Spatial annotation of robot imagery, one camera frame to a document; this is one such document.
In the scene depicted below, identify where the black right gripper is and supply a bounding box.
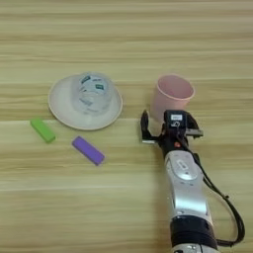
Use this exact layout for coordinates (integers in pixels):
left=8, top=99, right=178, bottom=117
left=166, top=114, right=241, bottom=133
left=139, top=109, right=205, bottom=160

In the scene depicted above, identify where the pink cup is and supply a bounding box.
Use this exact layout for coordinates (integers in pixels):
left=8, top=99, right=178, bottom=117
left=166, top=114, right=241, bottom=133
left=149, top=73, right=197, bottom=125

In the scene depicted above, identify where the purple rectangular block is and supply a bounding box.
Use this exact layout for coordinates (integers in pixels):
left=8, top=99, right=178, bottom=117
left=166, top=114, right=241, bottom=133
left=71, top=134, right=106, bottom=167

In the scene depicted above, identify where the green rectangular block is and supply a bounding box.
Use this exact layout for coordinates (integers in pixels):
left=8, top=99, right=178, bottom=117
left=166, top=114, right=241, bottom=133
left=29, top=118, right=56, bottom=144

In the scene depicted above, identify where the black box with white label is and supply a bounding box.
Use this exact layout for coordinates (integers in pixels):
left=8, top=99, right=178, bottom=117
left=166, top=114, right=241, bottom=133
left=163, top=109, right=189, bottom=131

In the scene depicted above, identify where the clear plastic cup with label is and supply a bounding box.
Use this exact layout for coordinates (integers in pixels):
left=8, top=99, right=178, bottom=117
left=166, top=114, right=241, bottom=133
left=70, top=71, right=117, bottom=117

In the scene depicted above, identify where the beige round plate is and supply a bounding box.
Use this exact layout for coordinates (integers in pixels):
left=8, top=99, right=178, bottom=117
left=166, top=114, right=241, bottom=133
left=47, top=73, right=125, bottom=131

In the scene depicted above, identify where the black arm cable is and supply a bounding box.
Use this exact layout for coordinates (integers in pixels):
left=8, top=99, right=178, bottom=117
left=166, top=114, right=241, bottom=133
left=184, top=140, right=246, bottom=248

